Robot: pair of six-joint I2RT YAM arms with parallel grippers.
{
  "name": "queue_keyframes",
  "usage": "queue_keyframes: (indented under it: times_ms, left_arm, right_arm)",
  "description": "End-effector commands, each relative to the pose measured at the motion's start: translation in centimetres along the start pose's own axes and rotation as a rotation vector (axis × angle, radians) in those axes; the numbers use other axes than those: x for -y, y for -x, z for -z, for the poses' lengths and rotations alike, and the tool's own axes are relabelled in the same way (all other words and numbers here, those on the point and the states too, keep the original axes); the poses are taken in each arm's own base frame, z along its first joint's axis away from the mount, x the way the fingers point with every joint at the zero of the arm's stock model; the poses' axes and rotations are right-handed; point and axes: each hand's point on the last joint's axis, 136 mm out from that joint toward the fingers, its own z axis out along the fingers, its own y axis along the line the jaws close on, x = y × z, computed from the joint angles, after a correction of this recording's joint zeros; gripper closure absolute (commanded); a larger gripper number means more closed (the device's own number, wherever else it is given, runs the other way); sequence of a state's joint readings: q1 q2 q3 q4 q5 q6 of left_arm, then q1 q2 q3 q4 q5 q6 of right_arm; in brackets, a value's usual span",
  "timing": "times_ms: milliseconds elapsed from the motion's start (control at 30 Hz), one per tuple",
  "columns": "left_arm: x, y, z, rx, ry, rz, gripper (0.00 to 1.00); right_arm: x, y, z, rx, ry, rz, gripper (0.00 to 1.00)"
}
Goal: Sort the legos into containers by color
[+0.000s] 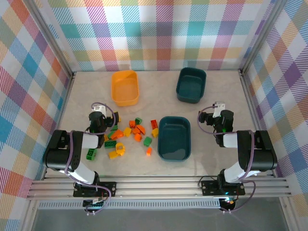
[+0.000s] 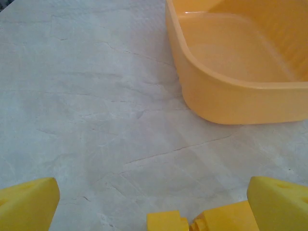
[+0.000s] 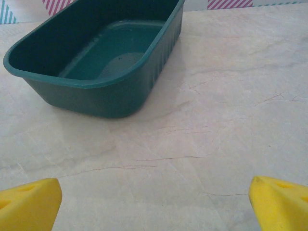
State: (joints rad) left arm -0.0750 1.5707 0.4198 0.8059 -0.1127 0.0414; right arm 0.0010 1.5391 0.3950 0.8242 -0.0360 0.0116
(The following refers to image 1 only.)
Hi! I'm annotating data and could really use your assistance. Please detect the black electronics board green lights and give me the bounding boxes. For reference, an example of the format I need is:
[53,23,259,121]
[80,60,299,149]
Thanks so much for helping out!
[83,197,106,210]

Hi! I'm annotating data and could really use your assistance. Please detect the orange black electronics board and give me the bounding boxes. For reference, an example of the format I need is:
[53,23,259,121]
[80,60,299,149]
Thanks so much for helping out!
[220,197,237,210]

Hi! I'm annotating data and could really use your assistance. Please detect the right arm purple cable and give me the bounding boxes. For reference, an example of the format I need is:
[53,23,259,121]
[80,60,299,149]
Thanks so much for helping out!
[197,107,257,215]

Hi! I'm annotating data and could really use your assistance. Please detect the aluminium table side rail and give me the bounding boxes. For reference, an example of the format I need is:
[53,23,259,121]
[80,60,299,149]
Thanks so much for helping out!
[40,71,77,180]
[239,71,277,178]

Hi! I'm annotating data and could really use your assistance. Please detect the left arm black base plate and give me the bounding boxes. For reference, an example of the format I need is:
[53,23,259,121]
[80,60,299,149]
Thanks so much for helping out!
[73,181,117,198]

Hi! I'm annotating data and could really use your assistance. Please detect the aluminium mounting rail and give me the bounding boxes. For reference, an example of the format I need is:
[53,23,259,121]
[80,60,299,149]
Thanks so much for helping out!
[26,176,293,201]

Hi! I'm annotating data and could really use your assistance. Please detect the yellow-orange plastic container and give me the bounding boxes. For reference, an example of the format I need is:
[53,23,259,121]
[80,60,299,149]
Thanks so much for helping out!
[111,70,141,107]

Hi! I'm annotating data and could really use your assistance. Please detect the aluminium frame post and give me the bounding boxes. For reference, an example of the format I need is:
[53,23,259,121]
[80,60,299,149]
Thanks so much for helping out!
[239,0,288,74]
[23,0,76,79]

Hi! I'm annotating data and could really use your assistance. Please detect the yellow round lego piece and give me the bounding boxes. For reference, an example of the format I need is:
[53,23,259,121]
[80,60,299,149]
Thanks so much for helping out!
[115,142,127,157]

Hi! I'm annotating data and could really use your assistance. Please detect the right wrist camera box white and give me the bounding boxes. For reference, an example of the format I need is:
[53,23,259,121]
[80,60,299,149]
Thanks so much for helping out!
[213,101,226,118]

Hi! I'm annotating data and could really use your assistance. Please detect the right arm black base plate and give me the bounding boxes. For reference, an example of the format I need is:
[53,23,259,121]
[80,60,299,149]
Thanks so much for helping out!
[201,179,246,197]

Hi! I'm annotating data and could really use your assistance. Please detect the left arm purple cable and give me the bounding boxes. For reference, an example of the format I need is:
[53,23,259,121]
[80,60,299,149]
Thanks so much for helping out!
[64,102,121,216]

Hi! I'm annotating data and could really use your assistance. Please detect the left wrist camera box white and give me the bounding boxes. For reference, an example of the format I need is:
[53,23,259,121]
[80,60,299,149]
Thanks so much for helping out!
[92,105,107,116]

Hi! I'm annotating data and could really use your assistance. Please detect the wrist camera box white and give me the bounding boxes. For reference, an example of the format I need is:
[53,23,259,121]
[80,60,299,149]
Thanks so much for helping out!
[92,105,107,116]
[213,101,226,118]

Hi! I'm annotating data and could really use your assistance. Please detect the dark teal plastic container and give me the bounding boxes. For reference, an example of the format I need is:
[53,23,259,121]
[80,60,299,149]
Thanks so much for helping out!
[175,67,207,105]
[157,116,192,162]

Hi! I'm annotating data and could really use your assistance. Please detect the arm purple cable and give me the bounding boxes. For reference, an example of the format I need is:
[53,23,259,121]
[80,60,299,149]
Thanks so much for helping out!
[64,102,121,216]
[197,107,257,215]

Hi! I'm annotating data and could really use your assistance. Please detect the grey slotted cable duct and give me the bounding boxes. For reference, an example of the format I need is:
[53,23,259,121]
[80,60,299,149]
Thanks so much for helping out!
[38,201,222,210]

